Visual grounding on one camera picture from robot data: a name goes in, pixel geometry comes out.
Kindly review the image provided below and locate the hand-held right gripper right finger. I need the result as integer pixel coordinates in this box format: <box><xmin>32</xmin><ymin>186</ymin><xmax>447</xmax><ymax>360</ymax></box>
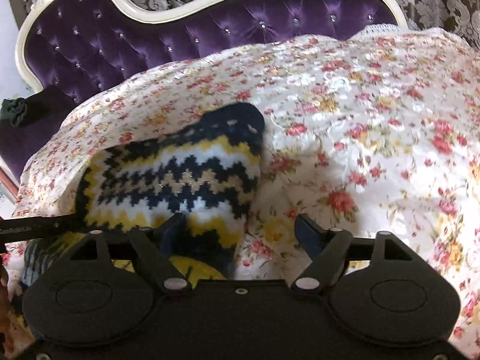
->
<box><xmin>290</xmin><ymin>214</ymin><xmax>414</xmax><ymax>294</ymax></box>

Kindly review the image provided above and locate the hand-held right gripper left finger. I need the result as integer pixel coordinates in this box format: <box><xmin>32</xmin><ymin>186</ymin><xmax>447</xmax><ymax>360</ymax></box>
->
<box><xmin>69</xmin><ymin>212</ymin><xmax>190</xmax><ymax>294</ymax></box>

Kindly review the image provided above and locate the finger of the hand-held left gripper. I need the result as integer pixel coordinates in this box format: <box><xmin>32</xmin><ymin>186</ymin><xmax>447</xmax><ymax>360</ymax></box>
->
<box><xmin>0</xmin><ymin>214</ymin><xmax>81</xmax><ymax>244</ymax></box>

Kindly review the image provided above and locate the zigzag patterned knit sweater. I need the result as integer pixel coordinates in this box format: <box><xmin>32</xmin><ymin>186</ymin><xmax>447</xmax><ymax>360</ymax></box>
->
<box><xmin>22</xmin><ymin>101</ymin><xmax>268</xmax><ymax>289</ymax></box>

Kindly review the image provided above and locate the dark green fabric rosette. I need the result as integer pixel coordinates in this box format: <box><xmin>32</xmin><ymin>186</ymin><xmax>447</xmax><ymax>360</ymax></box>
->
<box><xmin>1</xmin><ymin>97</ymin><xmax>30</xmax><ymax>128</ymax></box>

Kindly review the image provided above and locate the floral quilted blanket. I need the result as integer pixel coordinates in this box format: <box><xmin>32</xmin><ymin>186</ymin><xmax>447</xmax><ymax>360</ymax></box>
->
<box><xmin>0</xmin><ymin>24</ymin><xmax>480</xmax><ymax>360</ymax></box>

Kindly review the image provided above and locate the purple tufted velvet headboard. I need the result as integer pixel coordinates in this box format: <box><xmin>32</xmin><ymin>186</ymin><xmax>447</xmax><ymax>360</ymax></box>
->
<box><xmin>0</xmin><ymin>0</ymin><xmax>409</xmax><ymax>197</ymax></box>

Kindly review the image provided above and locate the brown damask curtain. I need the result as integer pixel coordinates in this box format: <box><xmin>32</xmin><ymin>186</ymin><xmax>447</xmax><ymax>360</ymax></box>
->
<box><xmin>15</xmin><ymin>0</ymin><xmax>480</xmax><ymax>47</ymax></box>

